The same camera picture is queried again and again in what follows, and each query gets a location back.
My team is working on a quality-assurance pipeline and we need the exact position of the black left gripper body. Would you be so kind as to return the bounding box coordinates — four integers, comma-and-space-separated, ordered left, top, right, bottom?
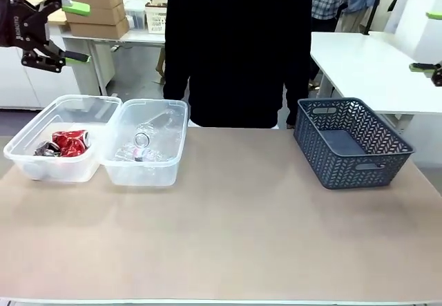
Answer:
0, 0, 48, 50

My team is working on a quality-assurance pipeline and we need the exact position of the clear plastic bin with bottles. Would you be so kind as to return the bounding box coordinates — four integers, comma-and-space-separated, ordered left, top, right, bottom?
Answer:
101, 98, 189, 187

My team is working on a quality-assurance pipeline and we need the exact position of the person left forearm black sleeve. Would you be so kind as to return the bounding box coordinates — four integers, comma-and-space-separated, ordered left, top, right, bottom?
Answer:
284, 39, 312, 127

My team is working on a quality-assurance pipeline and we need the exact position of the person right forearm black sleeve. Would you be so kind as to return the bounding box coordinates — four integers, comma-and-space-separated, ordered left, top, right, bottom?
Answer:
163, 39, 191, 102

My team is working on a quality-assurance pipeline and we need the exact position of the white plastic shopping basket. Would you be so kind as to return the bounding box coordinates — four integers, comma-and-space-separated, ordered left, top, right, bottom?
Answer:
144, 0, 169, 35

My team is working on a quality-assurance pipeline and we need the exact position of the dark blue woven plastic basket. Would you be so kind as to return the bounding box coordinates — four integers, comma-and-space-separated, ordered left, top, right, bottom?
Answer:
293, 97, 416, 191

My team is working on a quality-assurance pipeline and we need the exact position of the white leaning board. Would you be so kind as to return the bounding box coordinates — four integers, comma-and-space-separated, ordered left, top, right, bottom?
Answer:
384, 0, 442, 64

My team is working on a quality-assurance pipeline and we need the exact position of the white low cabinet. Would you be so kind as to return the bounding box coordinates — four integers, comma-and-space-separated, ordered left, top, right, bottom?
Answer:
0, 45, 81, 111

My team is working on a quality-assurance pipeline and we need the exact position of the small clear plastic drawer unit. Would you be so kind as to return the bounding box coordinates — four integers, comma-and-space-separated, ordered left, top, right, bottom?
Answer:
123, 0, 149, 30

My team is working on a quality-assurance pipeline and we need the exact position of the white desk with metal legs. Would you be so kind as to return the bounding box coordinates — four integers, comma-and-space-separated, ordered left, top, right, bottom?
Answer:
48, 18, 167, 97

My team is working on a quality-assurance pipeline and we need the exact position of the large white side table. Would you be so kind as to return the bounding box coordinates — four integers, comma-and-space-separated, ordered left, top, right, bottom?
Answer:
309, 31, 442, 137

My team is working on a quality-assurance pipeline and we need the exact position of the crushed red soda can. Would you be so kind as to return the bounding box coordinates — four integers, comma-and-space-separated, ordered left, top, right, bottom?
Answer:
52, 129, 92, 157

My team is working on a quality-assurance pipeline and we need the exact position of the crushed dark soda can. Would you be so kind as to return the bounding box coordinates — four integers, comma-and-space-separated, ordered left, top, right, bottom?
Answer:
33, 140, 61, 157

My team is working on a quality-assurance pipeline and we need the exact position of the clear plastic bin with cans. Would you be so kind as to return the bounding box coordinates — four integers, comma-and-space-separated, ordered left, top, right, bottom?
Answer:
3, 94, 123, 183

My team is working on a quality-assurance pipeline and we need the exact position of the clear plastic bottle without label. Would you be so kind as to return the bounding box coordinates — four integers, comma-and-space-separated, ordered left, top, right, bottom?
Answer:
133, 110, 176, 148

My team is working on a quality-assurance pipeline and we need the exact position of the clear plastic bottle with label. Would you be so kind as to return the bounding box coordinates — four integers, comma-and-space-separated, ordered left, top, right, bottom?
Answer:
115, 146, 174, 163

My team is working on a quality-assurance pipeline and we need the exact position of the person torso in black sweater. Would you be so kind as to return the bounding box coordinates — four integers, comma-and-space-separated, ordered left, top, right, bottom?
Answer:
163, 0, 314, 129

